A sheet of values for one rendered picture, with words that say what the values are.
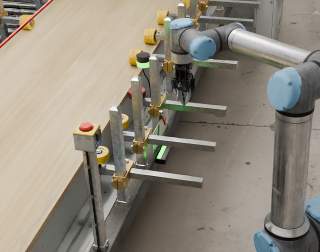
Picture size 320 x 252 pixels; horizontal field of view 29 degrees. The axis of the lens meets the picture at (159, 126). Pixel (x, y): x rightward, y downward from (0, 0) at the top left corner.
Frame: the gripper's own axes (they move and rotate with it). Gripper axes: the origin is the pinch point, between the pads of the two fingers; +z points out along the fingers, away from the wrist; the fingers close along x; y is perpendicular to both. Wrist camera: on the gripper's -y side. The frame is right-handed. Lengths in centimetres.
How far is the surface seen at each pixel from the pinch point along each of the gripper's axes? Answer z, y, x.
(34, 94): 8, -8, -72
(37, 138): 8, 26, -56
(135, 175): 15.8, 32.5, -12.7
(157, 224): 99, -31, -24
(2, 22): 5, -75, -121
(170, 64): 2.1, -35.7, -14.7
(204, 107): 12.5, -17.3, 5.0
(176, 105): 13.2, -17.4, -8.1
